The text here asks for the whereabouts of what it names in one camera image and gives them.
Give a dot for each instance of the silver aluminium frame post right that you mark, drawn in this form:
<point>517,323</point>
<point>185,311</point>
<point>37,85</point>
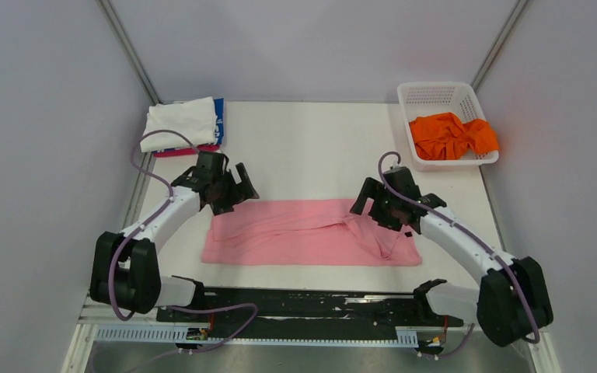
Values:
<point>504,34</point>

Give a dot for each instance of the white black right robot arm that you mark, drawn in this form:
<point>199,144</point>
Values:
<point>495,273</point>

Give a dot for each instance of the silver aluminium front rail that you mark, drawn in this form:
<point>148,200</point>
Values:
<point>502,315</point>

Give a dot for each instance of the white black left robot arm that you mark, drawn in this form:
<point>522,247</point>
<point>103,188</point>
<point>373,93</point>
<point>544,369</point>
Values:
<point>126,273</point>

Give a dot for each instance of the pink t-shirt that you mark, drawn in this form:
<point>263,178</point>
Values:
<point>306,232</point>

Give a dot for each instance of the magenta folded t-shirt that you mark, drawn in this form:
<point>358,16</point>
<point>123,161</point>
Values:
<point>175,152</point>

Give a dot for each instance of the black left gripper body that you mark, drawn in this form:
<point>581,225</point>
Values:
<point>226,189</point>

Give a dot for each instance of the white folded t-shirt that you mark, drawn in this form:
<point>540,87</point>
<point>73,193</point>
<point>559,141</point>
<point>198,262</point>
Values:
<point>196,120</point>

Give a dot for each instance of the orange t-shirt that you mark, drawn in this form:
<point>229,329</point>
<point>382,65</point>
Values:
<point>443,137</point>

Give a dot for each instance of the silver aluminium frame post left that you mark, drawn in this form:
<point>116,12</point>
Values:
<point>118,29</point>

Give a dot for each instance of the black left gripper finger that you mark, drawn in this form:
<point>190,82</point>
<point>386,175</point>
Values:
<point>244,188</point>
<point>222,207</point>

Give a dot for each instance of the white plastic basket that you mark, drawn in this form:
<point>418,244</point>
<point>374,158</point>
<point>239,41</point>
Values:
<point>422,99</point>

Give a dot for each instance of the white slotted cable duct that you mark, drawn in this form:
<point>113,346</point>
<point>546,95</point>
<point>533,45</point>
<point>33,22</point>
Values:
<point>194,335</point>

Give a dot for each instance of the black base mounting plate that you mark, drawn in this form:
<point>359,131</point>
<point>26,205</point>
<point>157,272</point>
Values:
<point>368,322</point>

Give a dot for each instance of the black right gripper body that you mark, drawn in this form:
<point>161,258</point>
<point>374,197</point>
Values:
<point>383,211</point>

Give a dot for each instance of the blue folded t-shirt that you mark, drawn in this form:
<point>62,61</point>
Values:
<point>219,123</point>

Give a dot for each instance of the silver aluminium frame post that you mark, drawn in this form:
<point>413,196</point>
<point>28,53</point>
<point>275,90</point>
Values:
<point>118,29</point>
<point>504,34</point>

